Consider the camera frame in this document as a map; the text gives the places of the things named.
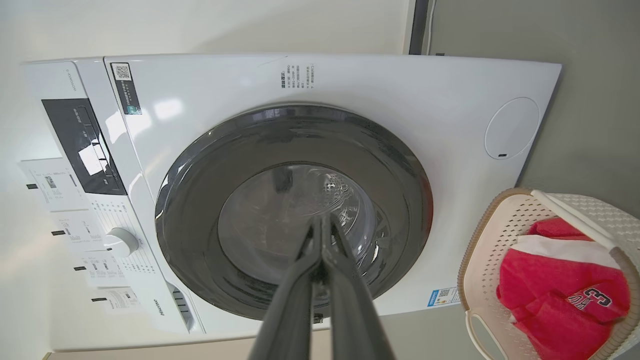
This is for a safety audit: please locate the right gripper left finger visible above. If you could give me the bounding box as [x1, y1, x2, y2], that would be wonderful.
[248, 215, 324, 360]

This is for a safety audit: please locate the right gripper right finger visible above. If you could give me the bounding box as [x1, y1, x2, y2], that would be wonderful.
[320, 215, 396, 360]

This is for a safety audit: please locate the cream perforated laundry basket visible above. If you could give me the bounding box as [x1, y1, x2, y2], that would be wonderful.
[457, 187, 640, 360]

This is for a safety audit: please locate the blue energy label sticker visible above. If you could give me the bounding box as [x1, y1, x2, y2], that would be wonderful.
[426, 286, 461, 309]

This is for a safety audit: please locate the black round washer door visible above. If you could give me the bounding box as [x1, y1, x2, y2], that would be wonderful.
[154, 103, 434, 322]

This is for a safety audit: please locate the white instruction paper sheet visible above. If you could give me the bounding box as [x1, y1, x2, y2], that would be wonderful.
[51, 210, 107, 252]
[19, 157, 92, 214]
[74, 251, 132, 289]
[91, 286, 144, 315]

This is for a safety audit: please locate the white washer control knob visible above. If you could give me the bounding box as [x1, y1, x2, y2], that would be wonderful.
[103, 227, 140, 259]

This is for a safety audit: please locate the red white jersey garment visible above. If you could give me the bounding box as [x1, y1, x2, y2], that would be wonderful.
[496, 217, 632, 360]

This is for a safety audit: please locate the small text sticker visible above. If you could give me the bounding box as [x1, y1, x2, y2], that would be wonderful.
[279, 63, 316, 90]

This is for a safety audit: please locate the white washing machine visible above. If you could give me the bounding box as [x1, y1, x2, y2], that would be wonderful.
[22, 52, 564, 352]

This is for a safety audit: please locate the round white filter cover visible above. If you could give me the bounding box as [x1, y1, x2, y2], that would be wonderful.
[483, 96, 541, 161]

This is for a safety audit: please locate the black washer control display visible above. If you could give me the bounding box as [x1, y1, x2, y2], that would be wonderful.
[41, 97, 128, 196]

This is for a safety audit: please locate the black QR code sticker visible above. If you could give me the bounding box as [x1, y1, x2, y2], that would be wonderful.
[110, 62, 143, 116]

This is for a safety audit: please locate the white floor cable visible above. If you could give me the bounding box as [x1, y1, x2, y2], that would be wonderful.
[426, 0, 437, 55]

